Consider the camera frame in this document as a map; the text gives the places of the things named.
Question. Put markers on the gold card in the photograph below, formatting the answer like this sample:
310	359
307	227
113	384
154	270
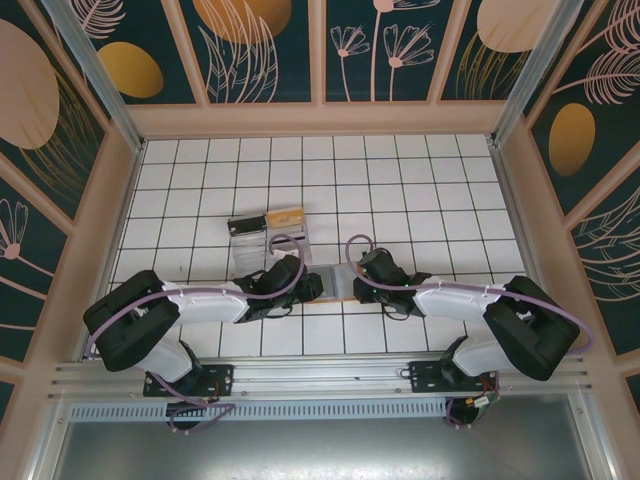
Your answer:
285	218

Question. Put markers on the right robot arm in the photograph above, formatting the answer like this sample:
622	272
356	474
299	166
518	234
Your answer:
450	302

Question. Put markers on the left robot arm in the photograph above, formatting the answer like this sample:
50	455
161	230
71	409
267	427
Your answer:
200	305

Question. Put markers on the clear acrylic card stand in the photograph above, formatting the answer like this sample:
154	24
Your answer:
247	252

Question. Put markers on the white card with dark stripe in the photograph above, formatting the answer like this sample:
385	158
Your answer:
290	233

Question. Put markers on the black card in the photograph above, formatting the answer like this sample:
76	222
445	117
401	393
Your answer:
245	226

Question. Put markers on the yellow power connector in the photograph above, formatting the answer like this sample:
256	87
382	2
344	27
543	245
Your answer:
209	401
482	401

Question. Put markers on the grey metal sheet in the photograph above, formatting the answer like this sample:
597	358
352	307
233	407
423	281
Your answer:
320	450

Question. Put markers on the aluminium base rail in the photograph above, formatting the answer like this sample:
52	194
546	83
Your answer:
320	372

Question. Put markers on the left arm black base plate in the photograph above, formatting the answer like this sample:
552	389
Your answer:
222	375

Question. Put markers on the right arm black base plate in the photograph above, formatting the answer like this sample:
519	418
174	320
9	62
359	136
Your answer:
425	380

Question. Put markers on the aluminium frame post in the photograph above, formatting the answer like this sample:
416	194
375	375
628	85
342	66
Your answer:
531	75
97	75

